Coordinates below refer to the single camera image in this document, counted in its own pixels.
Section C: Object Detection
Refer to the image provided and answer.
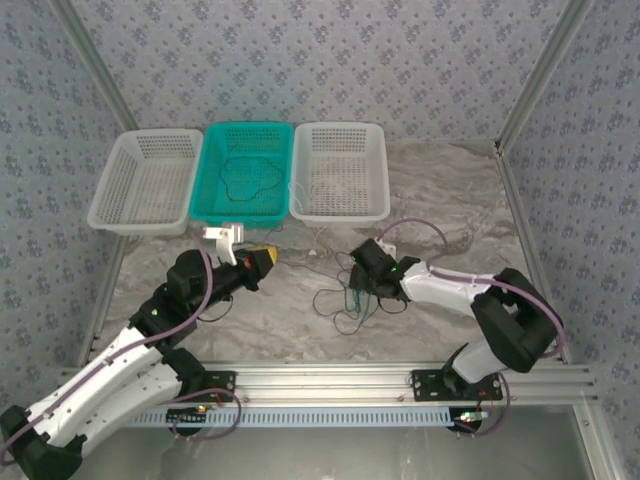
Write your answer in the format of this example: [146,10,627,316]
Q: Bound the thin black cable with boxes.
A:
[218,141,287,204]
[269,249,401,337]

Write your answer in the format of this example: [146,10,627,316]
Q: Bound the teal perforated plastic basket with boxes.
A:
[188,121,295,230]

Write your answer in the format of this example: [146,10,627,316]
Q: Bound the white perforated plastic basket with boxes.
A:
[289,121,392,224]
[87,128,205,236]

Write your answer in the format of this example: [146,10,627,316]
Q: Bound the small black controller board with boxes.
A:
[449,408,490,435]
[166,405,210,436]

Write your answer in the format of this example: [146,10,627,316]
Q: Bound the thin white cable with connector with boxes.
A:
[307,227,331,259]

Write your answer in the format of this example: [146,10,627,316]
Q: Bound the aluminium table side rail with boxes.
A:
[492,142,619,480]
[77,233,132,369]

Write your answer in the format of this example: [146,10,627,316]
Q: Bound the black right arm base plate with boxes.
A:
[409,368,504,403]

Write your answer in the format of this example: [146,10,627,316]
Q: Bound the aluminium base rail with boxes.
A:
[55,363,599,407]

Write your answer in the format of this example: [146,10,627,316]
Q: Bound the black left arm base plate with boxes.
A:
[199,369,239,404]

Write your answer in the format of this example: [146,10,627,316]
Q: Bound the white slotted cable duct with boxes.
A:
[127,407,484,430]

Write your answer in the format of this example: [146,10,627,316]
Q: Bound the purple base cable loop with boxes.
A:
[169,387,246,442]
[452,387,511,439]

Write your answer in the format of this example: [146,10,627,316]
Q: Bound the aluminium frame post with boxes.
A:
[494,0,599,151]
[52,0,139,131]

